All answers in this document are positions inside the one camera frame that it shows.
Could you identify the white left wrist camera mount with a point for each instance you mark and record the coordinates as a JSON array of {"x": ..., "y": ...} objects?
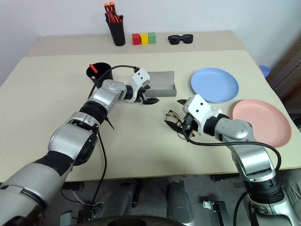
[{"x": 138, "y": 77}]

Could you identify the red cube block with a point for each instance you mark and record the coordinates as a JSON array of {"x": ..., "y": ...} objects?
[{"x": 136, "y": 39}]

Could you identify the metal table leg bracket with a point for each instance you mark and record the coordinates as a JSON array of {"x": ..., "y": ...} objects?
[{"x": 215, "y": 209}]

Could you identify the black zip tie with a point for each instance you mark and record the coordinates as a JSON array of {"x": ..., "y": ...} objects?
[{"x": 109, "y": 122}]

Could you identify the tall black pen holder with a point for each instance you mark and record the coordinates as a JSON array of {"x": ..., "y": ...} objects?
[{"x": 117, "y": 33}]

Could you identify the small grey box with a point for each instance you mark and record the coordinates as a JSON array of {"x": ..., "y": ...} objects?
[{"x": 66, "y": 219}]

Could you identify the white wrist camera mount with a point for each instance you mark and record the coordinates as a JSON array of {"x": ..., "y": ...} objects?
[
  {"x": 138, "y": 77},
  {"x": 198, "y": 110}
]

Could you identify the blue plastic plate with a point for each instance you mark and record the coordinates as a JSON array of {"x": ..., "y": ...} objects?
[{"x": 214, "y": 83}]

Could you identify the red tool with orange cap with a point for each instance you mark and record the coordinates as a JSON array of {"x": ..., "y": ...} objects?
[
  {"x": 107, "y": 10},
  {"x": 113, "y": 9}
]

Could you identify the black pen with round end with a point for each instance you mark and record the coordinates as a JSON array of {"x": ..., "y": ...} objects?
[{"x": 120, "y": 18}]

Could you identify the dark rounded grey robot leg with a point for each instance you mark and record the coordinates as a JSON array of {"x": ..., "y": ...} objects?
[
  {"x": 122, "y": 202},
  {"x": 179, "y": 202}
]

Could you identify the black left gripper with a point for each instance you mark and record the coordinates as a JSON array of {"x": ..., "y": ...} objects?
[{"x": 140, "y": 95}]

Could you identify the short black cup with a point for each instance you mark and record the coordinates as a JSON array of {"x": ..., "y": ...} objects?
[{"x": 103, "y": 73}]

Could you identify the green cube block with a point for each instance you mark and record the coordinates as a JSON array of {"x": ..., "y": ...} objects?
[{"x": 152, "y": 37}]

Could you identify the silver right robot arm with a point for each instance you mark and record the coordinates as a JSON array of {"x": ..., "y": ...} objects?
[{"x": 249, "y": 150}]

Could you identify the red marker with black band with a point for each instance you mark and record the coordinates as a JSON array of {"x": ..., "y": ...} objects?
[{"x": 92, "y": 67}]

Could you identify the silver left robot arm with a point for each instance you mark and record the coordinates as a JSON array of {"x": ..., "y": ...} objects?
[{"x": 70, "y": 139}]

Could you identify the grey open glasses case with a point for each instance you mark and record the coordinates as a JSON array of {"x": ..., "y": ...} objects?
[{"x": 162, "y": 82}]

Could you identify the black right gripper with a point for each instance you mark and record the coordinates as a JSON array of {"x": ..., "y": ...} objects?
[{"x": 189, "y": 123}]

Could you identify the dark curved rim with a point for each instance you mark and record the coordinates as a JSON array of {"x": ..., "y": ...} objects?
[{"x": 141, "y": 220}]

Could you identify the black sunglasses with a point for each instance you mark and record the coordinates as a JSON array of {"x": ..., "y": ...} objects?
[{"x": 180, "y": 39}]

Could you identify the pink plastic plate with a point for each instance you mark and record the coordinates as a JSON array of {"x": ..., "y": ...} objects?
[{"x": 265, "y": 122}]

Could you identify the blue round lid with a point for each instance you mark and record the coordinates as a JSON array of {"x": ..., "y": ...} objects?
[{"x": 264, "y": 70}]

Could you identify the brown wooden cabinet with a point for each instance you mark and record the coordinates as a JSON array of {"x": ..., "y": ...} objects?
[{"x": 287, "y": 77}]

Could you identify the thin-framed eyeglasses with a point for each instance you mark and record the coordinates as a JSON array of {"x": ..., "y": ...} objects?
[{"x": 172, "y": 115}]

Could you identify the yellow cube block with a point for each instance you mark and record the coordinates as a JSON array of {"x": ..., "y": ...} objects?
[{"x": 144, "y": 39}]

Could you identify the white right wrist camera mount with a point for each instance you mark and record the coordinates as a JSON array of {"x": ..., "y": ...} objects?
[{"x": 198, "y": 110}]

